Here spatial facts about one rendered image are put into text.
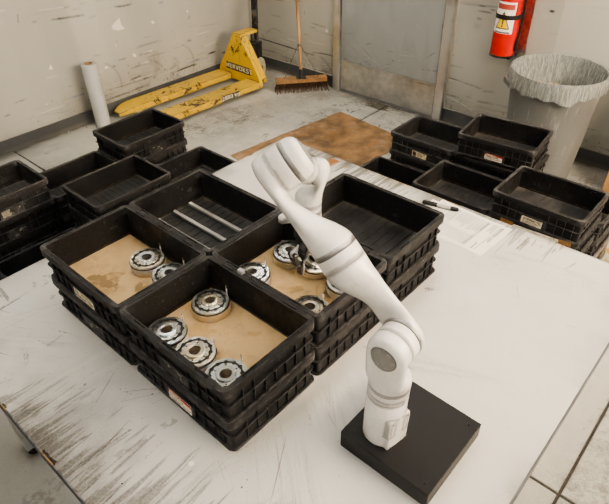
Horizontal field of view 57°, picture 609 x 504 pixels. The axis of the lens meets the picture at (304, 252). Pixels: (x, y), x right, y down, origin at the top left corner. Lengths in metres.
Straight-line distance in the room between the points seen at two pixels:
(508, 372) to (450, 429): 0.30
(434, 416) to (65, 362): 1.00
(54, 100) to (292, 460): 3.80
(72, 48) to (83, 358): 3.34
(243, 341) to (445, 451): 0.55
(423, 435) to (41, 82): 3.91
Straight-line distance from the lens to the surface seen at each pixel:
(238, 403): 1.30
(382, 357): 1.12
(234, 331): 1.48
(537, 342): 1.73
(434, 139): 3.46
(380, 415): 1.26
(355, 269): 1.08
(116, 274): 1.74
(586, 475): 2.39
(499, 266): 1.97
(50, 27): 4.65
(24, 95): 4.64
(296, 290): 1.59
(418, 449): 1.37
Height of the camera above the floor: 1.88
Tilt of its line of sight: 37 degrees down
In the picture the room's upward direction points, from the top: 1 degrees counter-clockwise
